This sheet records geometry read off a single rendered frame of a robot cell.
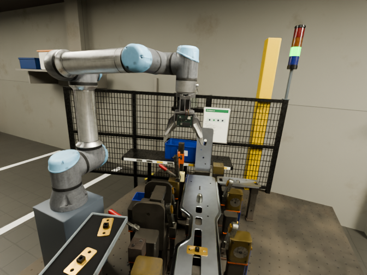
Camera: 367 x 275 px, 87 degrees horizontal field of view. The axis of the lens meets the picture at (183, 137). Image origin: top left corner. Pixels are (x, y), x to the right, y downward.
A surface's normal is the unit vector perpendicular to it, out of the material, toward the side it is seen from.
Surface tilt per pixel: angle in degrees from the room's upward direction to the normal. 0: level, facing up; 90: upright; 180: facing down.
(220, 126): 90
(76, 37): 90
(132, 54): 90
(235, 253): 90
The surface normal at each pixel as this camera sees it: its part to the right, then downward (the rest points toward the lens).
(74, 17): -0.41, 0.24
